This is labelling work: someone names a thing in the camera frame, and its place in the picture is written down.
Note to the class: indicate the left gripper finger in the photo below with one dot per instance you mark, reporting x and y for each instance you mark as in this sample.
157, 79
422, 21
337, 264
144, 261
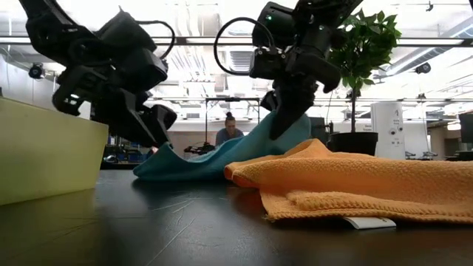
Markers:
129, 118
163, 136

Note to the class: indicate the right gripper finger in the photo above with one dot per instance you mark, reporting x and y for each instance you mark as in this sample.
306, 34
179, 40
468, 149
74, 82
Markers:
269, 101
292, 107

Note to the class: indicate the teal microfiber towel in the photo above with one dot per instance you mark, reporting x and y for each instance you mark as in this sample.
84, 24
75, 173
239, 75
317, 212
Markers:
221, 162

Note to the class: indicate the yellow microfiber towel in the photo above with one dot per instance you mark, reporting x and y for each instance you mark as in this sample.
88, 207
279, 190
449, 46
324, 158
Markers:
281, 173

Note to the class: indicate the black background robot arm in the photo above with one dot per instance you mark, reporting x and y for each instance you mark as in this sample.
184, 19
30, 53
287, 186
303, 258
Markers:
199, 149

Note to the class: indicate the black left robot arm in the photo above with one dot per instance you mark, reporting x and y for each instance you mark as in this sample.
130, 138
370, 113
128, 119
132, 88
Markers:
48, 29

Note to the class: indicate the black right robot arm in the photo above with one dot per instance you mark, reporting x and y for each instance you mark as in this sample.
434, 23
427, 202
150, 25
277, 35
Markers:
321, 11

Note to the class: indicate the black computer monitor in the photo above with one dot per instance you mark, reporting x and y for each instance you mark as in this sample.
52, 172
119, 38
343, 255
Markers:
467, 127
318, 129

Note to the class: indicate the blue storage bins shelf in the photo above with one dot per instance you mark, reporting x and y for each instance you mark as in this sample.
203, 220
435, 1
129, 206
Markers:
133, 157

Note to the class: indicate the person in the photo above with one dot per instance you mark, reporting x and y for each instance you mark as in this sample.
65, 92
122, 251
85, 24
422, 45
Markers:
229, 134

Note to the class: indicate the green leafy plant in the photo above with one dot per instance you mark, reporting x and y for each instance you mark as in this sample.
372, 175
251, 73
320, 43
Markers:
369, 44

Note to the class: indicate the black plant pot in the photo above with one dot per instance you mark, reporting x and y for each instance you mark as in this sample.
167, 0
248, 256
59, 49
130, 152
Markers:
353, 144

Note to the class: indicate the green plastic bin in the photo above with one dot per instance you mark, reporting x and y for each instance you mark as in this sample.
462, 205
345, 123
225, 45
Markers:
44, 155

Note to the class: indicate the white cylindrical appliance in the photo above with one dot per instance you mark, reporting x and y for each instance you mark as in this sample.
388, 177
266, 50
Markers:
388, 129

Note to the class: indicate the long overhead light bar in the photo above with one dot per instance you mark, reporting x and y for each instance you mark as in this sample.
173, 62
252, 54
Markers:
425, 41

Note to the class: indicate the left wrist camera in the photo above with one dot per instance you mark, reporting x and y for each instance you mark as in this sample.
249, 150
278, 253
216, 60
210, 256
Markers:
162, 116

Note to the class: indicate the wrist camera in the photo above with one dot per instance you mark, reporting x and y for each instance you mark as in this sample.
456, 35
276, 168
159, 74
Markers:
268, 63
162, 116

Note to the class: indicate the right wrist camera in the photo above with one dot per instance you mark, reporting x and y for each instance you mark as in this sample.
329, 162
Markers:
268, 63

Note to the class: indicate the black aluminium table frame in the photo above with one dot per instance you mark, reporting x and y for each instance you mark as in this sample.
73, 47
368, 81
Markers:
118, 167

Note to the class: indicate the black ceiling camera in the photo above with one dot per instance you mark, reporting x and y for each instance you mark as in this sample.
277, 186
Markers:
423, 68
36, 71

